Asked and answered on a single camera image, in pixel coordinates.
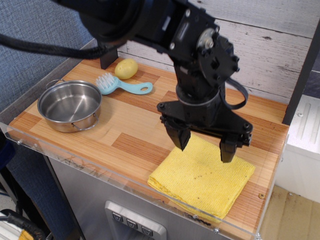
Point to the black frame post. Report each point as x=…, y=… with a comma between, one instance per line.
x=107, y=54
x=303, y=77

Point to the stainless steel cabinet front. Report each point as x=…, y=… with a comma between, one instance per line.
x=87, y=191

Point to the clear acrylic table guard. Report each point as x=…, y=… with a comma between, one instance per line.
x=132, y=153

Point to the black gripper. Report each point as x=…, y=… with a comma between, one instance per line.
x=211, y=116

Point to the white grooved side cabinet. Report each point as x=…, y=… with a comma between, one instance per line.
x=299, y=167

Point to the yellow cloth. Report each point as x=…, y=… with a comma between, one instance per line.
x=199, y=182

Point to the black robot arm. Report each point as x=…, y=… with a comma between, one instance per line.
x=203, y=60

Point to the light blue scrub brush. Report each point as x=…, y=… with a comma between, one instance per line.
x=107, y=84

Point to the yellow plastic potato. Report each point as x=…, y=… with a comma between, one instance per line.
x=126, y=69

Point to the silver button control panel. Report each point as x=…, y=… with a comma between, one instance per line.
x=124, y=222

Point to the black right frame post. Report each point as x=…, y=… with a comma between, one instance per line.
x=303, y=77

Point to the black left frame post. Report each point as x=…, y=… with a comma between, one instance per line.
x=107, y=54

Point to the stainless steel pot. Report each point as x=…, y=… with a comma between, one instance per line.
x=70, y=106

